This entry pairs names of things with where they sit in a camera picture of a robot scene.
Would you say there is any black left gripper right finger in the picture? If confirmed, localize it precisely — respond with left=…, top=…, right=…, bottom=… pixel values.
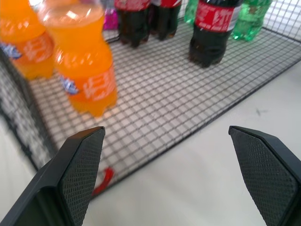
left=228, top=125, right=301, bottom=226

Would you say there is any cola bottle red label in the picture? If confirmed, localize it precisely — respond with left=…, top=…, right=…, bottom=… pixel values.
left=114, top=0, right=151, bottom=48
left=189, top=0, right=243, bottom=68
left=150, top=0, right=182, bottom=41

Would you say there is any red tag on rack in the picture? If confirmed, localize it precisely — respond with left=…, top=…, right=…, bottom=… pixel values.
left=91, top=167, right=115, bottom=196

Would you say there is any green soda bottle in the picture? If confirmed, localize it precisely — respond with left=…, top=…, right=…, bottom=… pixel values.
left=230, top=0, right=273, bottom=42
left=183, top=0, right=199, bottom=24

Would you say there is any orange soda bottle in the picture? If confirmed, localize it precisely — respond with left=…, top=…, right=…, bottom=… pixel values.
left=37, top=0, right=119, bottom=118
left=0, top=0, right=56, bottom=80

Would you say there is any black wire mesh rack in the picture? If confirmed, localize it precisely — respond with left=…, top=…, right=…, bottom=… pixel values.
left=0, top=0, right=301, bottom=204

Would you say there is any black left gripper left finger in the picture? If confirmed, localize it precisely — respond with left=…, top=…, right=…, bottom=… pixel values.
left=0, top=126, right=105, bottom=226

